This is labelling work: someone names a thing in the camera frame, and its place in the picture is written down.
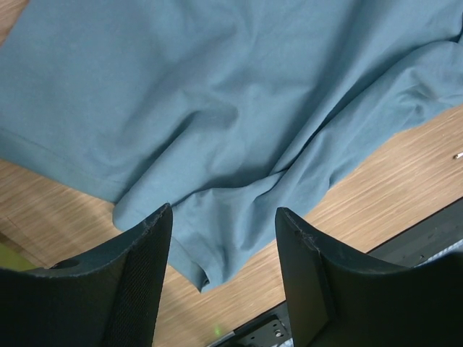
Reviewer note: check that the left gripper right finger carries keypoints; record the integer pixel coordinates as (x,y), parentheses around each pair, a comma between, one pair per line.
(339,296)

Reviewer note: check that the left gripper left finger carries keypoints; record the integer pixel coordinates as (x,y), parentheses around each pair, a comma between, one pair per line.
(106,296)

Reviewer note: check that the grey-blue t-shirt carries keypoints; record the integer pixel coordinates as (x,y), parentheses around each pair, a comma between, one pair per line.
(227,110)

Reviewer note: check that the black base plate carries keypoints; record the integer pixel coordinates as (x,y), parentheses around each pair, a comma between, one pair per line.
(431,238)

